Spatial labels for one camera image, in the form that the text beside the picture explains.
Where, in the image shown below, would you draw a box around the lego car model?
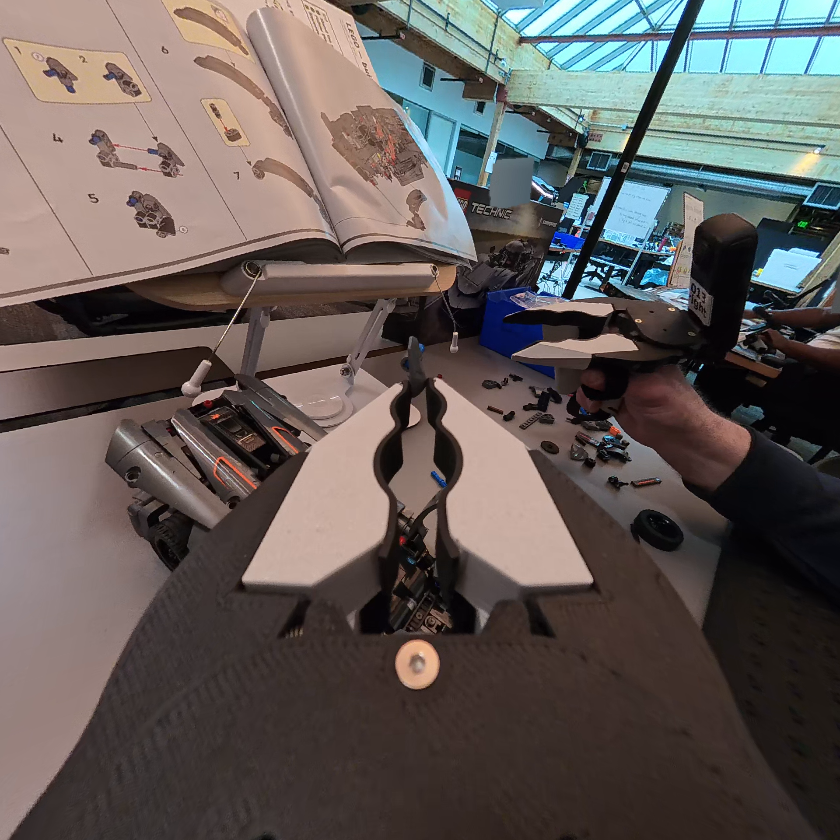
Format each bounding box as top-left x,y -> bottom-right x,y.
105,374 -> 454,634

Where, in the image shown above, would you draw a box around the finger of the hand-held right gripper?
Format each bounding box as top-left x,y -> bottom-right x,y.
504,298 -> 616,340
512,333 -> 641,395

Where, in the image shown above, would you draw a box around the black pole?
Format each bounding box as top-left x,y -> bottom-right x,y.
563,0 -> 697,299

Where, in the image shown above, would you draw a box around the person's right hand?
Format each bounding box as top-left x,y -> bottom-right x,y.
576,363 -> 753,491

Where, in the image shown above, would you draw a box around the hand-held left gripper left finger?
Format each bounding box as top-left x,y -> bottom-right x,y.
241,382 -> 421,634

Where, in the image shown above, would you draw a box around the whiteboard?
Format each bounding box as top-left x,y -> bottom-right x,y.
594,178 -> 672,245

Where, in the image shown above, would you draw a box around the white book stand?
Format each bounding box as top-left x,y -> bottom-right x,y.
125,259 -> 458,431

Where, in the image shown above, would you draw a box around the scattered loose lego pieces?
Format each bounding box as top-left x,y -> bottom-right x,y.
430,373 -> 664,490

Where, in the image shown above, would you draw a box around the person's right forearm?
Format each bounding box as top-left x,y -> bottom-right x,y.
682,425 -> 840,599

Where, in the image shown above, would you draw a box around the thin wire with white tip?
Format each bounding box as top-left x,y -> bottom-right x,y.
430,266 -> 460,355
180,262 -> 260,399

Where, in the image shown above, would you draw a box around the black lego tyre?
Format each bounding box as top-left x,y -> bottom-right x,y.
630,508 -> 685,552

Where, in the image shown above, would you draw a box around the wooden work table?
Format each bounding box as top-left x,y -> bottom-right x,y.
725,341 -> 785,388

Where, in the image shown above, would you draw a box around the black perforated board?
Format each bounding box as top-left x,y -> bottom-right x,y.
702,545 -> 840,840

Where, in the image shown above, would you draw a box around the lego set box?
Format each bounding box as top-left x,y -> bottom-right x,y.
394,178 -> 567,345

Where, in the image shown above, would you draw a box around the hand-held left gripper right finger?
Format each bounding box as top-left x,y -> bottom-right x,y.
423,377 -> 595,634

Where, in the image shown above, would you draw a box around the blue storage bin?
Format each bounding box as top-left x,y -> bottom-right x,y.
479,287 -> 572,380

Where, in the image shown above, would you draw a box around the lego instruction booklet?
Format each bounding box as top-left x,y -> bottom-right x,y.
0,0 -> 478,306

